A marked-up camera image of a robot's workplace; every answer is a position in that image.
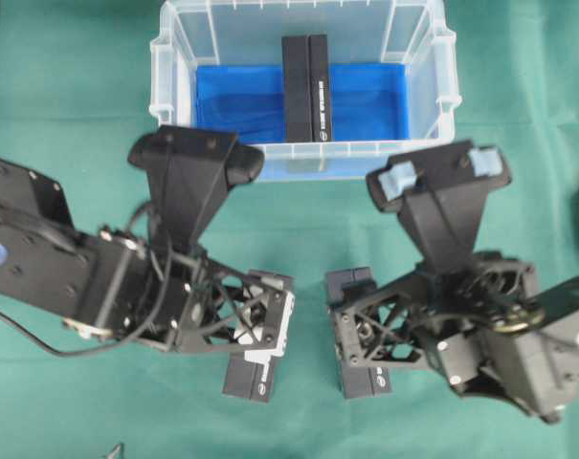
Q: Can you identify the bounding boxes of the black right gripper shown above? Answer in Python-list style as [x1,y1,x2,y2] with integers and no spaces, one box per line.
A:
[330,251,533,368]

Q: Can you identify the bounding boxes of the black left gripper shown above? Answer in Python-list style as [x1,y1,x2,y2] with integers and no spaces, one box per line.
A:
[136,245,284,364]

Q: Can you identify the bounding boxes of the black RealSense D435i box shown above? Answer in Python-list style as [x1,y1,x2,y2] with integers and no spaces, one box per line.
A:
[325,267,391,400]
[222,270,295,403]

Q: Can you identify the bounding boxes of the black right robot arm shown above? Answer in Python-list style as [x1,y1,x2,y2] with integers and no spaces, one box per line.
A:
[326,174,579,424]

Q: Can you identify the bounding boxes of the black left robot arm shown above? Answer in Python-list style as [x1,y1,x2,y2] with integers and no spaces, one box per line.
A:
[0,159,294,363]

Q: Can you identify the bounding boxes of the black RealSense D415 box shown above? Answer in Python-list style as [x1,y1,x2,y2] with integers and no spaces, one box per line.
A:
[281,34,333,142]

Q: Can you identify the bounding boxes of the blue cloth liner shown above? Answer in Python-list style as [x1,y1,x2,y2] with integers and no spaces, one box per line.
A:
[194,63,410,143]

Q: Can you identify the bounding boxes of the clear plastic storage bin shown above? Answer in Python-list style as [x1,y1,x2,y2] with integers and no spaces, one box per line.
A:
[149,1,462,181]

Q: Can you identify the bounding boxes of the green table cloth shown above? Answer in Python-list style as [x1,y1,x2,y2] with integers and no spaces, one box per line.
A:
[0,1,579,458]

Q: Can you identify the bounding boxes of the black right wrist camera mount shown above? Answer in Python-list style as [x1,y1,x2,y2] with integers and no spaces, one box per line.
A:
[366,140,512,274]

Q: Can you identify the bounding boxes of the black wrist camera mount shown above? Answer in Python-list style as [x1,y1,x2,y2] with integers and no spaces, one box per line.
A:
[366,140,512,274]
[127,125,265,252]

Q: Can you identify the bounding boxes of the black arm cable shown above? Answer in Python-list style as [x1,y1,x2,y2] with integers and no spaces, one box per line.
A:
[0,200,213,359]

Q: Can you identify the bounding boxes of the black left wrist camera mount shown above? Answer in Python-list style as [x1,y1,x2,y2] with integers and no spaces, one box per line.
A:
[127,125,265,252]

